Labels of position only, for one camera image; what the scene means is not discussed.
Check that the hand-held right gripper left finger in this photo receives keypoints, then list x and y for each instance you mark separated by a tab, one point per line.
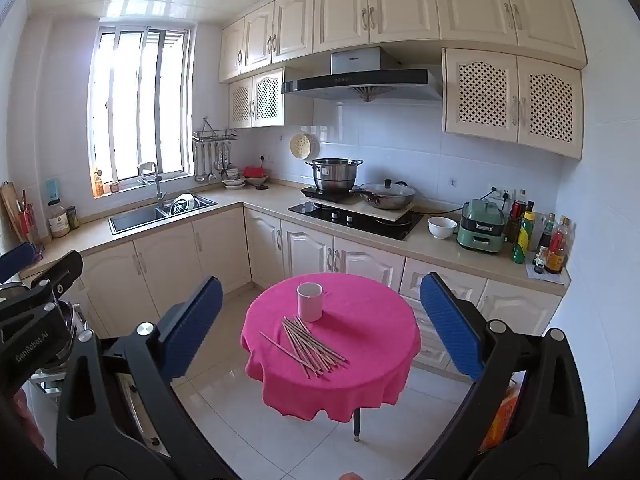
192	325

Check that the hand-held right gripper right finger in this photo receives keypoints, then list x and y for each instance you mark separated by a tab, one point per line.
450	320

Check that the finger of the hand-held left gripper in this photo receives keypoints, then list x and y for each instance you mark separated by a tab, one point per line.
17	260
55	275

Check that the bunch of wooden chopsticks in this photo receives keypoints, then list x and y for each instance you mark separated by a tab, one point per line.
310	347

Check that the row of hanging steel utensils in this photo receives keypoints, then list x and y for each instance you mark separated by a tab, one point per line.
210	160

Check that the steel pot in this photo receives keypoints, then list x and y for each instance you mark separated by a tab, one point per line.
70	325

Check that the wooden cutting board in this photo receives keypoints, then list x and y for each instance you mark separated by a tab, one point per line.
10	210

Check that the blue cap jar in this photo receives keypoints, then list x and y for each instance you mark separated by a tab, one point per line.
59	220

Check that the small green jar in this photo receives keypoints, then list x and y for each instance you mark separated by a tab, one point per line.
73	219

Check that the white bowl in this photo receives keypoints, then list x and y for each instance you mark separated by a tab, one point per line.
442	228

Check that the pink tablecloth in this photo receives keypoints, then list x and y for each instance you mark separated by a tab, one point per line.
360	340

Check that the green electric cooker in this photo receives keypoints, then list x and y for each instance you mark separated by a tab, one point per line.
480	232

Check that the steel kitchen sink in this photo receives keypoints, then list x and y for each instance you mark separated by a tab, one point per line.
135	217

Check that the orange bottle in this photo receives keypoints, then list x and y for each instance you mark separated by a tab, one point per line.
98	186

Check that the white tray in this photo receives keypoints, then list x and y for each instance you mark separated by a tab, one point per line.
547	277

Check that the orange plastic bag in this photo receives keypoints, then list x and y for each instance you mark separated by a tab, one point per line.
502	420

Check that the dishes in sink rack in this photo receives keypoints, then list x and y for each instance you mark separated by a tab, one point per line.
184	203

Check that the black glass gas hob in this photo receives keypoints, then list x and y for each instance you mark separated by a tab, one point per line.
370	225

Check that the group of condiment bottles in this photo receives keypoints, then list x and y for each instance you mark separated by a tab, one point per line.
550	245

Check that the steel kitchen faucet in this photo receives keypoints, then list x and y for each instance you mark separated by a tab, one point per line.
157	185

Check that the steel wok with lid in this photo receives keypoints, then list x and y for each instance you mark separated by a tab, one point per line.
387	196

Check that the dark table leg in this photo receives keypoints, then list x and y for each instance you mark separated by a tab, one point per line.
356	425

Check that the beige kitchen countertop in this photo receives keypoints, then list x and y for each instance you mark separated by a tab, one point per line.
270	197

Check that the beige stone slab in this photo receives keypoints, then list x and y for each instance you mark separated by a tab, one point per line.
350	208

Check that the stack of white plates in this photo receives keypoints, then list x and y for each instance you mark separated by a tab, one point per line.
232	180

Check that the black induction cooker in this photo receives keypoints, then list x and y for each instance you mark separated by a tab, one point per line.
325	194

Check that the steel stockpot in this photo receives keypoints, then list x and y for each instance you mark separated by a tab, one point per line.
335	175

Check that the barred kitchen window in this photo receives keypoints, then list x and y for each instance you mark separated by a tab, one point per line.
140	105

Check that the cream perforated steamer plate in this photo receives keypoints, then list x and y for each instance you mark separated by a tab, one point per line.
302	146

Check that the large lattice door cabinet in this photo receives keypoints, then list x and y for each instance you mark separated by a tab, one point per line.
515	100

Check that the small lattice door cabinet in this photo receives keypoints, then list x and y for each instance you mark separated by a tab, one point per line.
265	97

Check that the steel range hood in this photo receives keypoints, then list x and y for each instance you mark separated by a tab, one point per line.
360	80

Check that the double wall outlet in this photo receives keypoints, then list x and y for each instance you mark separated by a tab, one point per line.
502	193

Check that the steel wall utensil rack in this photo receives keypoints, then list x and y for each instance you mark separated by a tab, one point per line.
215	135

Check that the cream upper wall cabinet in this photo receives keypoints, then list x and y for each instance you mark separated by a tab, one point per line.
400	5

